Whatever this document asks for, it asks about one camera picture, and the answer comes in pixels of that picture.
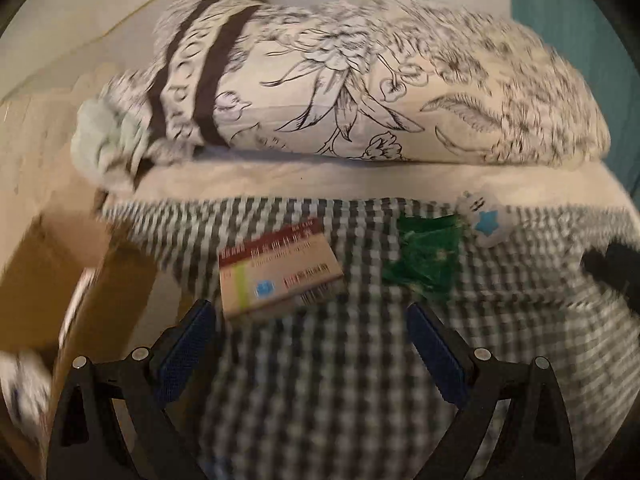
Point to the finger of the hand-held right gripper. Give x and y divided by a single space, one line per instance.
615 270

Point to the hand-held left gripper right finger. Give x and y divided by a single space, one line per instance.
437 355

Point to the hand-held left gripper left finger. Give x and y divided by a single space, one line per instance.
187 350

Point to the cardboard box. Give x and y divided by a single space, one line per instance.
115 290

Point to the beige and red medicine box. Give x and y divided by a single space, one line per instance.
280 270

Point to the green foil packet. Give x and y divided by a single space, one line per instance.
425 255

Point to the black and white checkered blanket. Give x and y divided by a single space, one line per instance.
325 385

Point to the white toy with blue star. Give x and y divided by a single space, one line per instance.
487 222

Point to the floral tissue pack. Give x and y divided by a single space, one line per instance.
22 380

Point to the white bed sheet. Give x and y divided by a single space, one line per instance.
300 175

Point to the light green cloth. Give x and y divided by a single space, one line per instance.
100 130

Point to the floral white pillow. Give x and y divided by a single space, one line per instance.
350 75

